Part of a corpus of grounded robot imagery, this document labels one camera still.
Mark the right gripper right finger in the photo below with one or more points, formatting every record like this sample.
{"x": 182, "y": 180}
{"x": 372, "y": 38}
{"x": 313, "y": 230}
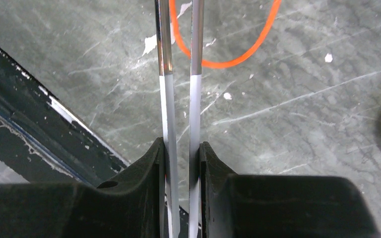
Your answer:
{"x": 277, "y": 206}

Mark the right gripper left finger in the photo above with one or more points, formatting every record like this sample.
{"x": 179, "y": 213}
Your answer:
{"x": 128, "y": 205}

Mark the paper bag with orange handles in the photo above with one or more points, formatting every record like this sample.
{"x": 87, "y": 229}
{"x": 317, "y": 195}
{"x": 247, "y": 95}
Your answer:
{"x": 240, "y": 44}

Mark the metal serving tongs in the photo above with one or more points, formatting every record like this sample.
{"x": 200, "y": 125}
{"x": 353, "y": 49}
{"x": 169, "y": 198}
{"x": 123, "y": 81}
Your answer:
{"x": 164, "y": 47}

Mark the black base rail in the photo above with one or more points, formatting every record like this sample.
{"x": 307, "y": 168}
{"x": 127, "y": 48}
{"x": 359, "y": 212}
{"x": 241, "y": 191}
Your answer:
{"x": 41, "y": 140}

